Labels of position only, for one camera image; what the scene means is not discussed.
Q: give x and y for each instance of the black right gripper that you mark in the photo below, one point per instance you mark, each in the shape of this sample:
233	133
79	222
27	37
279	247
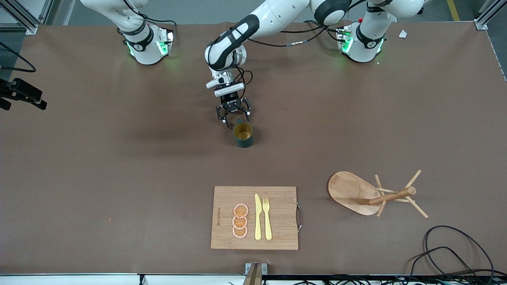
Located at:
23	90

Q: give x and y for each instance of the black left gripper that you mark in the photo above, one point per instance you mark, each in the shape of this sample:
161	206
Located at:
231	102

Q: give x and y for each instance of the teal ribbed mug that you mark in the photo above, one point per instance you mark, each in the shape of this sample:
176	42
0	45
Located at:
243	138

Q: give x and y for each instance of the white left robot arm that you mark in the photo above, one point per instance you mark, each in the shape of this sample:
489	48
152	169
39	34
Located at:
277	16

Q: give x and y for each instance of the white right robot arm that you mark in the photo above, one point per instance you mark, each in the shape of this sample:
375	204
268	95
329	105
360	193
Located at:
142	43

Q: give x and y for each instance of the toy orange slice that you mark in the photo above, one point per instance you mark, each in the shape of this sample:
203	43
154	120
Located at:
241	210
239	222
239	232

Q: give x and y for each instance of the pale yellow plastic knife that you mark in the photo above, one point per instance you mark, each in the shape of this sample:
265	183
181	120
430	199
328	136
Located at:
258	217

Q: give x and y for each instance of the pale yellow plastic fork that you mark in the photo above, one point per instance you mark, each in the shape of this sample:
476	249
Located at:
267	221

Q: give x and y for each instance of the wooden mug tree stand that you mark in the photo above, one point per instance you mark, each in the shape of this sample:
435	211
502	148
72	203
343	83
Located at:
348	190

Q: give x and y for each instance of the small white paper scrap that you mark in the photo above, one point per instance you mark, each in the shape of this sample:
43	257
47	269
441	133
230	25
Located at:
403	34

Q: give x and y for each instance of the aluminium frame profile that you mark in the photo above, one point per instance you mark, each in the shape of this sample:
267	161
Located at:
23	18
485	18

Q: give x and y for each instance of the metal bracket at table edge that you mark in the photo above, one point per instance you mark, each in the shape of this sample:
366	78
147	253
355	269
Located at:
254	273

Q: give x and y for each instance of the white table edge rail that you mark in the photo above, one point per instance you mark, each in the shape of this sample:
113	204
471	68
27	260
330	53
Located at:
79	279

